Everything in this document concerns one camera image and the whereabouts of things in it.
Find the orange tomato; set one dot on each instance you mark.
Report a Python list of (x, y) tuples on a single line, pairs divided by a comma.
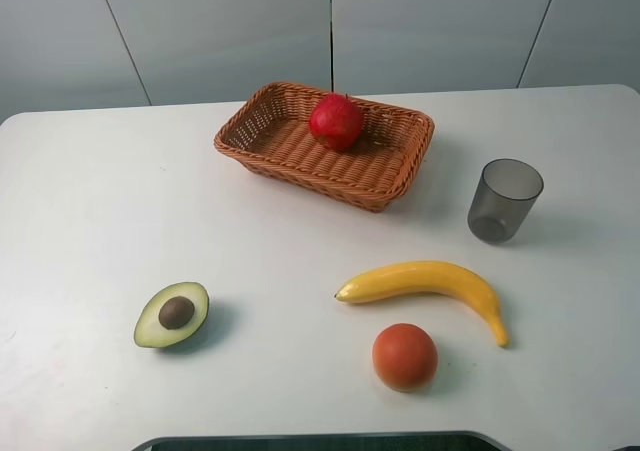
[(404, 357)]

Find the orange wicker basket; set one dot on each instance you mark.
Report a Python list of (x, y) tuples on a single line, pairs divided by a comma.
[(270, 136)]

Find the grey translucent plastic cup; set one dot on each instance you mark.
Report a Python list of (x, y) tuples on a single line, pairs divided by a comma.
[(506, 192)]

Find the halved avocado with pit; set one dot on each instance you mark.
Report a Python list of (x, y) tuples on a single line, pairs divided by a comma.
[(172, 315)]

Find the yellow banana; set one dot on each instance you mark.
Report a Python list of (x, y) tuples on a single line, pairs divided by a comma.
[(447, 279)]

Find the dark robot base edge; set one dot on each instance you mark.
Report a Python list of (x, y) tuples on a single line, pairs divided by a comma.
[(379, 441)]

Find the red apple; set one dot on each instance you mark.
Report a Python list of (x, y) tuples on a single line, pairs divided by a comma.
[(336, 122)]

